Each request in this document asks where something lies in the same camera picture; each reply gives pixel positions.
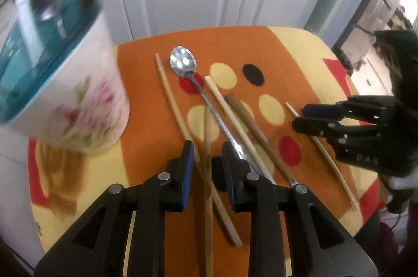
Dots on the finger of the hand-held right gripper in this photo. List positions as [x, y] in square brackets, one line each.
[310, 127]
[321, 109]

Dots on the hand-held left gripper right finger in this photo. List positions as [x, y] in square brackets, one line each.
[228, 172]

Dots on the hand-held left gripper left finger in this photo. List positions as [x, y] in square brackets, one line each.
[187, 172]

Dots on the pale wooden chopstick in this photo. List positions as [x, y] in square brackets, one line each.
[225, 107]
[339, 179]

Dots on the tan wooden chopstick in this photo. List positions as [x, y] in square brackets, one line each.
[208, 231]
[173, 100]

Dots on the white floral utensil holder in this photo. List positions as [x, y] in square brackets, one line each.
[91, 107]

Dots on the person's right hand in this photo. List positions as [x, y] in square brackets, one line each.
[403, 182]

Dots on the dark brown chopstick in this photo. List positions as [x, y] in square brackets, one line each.
[251, 127]

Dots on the yellow red orange printed towel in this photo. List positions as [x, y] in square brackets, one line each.
[143, 94]

